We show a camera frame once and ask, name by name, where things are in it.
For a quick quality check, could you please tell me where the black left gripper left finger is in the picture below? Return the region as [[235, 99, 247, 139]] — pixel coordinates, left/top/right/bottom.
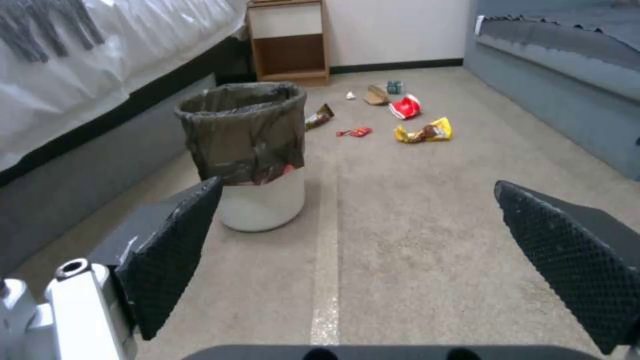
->
[[0, 176, 225, 360]]

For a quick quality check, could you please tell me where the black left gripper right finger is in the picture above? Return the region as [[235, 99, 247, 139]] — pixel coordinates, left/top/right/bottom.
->
[[493, 180, 640, 356]]

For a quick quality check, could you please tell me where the white trash can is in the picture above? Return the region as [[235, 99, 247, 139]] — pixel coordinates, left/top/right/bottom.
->
[[174, 82, 308, 232]]

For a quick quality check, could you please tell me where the dark plastic bin liner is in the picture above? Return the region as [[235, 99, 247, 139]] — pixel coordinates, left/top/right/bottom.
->
[[174, 82, 308, 187]]

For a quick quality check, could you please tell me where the bed with white cover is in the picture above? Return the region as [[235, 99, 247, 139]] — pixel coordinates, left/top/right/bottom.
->
[[0, 0, 251, 278]]

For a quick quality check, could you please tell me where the blue-grey sofa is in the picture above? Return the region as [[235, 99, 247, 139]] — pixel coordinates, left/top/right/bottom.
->
[[463, 0, 640, 176]]

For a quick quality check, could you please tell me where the yellow chip bag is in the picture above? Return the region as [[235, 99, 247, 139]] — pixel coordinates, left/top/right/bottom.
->
[[393, 116, 454, 145]]

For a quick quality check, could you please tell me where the brown snack wrapper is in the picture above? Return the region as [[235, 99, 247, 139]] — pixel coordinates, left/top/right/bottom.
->
[[305, 103, 335, 132]]

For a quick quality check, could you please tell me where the red and white snack bag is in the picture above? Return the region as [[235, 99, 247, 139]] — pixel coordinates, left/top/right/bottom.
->
[[388, 94, 423, 122]]

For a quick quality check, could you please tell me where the wooden nightstand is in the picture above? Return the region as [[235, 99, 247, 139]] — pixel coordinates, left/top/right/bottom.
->
[[246, 0, 332, 87]]

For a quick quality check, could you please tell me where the brown cardboard piece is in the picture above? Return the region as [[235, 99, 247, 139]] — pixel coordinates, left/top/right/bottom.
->
[[362, 85, 391, 107]]

